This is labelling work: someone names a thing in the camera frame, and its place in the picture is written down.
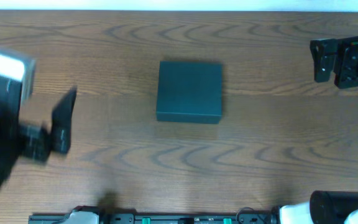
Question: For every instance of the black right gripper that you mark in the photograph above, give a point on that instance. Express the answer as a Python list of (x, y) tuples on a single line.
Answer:
[(344, 62)]

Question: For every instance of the black box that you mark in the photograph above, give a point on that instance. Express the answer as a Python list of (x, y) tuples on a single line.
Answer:
[(190, 92)]

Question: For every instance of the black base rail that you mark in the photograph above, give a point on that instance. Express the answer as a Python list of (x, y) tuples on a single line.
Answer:
[(95, 215)]

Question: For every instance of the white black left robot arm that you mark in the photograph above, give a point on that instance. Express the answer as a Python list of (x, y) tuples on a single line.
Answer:
[(10, 143)]

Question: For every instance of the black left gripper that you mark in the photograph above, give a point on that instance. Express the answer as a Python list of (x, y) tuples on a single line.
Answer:
[(34, 143)]

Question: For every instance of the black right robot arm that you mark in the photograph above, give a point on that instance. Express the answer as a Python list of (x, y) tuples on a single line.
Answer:
[(323, 207)]

